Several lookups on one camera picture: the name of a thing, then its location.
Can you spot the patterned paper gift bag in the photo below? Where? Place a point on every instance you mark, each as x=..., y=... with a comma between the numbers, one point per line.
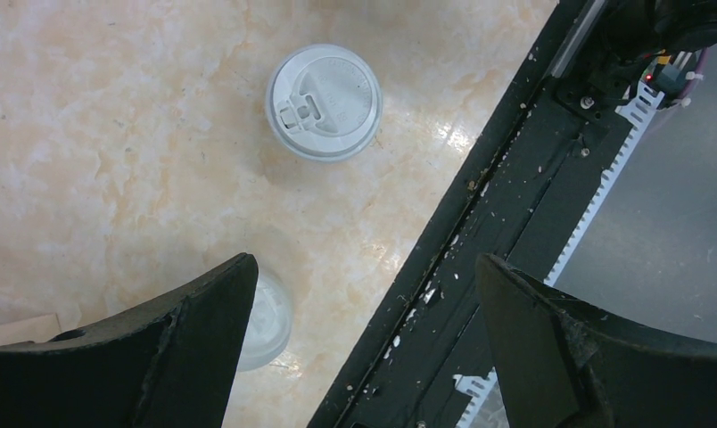
x=35, y=329

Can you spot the stack of white lids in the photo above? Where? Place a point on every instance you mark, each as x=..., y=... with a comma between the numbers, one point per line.
x=270, y=323

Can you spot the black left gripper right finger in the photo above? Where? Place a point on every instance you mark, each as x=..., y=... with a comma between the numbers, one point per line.
x=563, y=362

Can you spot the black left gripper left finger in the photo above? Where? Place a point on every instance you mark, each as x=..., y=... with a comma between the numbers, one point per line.
x=168, y=362

